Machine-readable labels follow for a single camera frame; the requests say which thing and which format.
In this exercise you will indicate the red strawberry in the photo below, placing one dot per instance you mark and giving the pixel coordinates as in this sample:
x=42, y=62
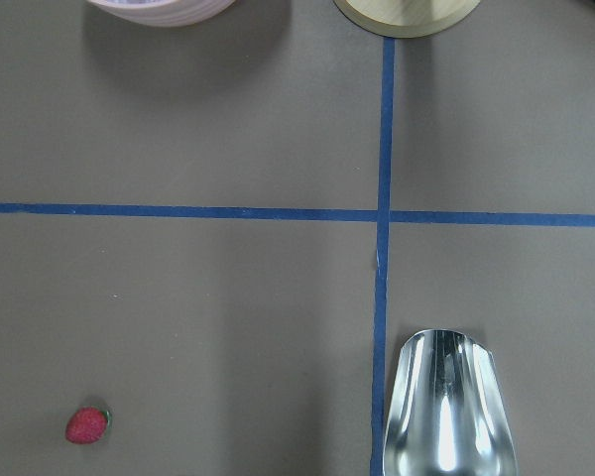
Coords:
x=87, y=425

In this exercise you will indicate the silver metal scoop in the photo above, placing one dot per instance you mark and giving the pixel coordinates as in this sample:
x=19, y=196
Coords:
x=447, y=415

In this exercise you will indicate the pink bowl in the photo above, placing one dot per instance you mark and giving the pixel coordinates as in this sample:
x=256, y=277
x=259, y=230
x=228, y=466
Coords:
x=163, y=14

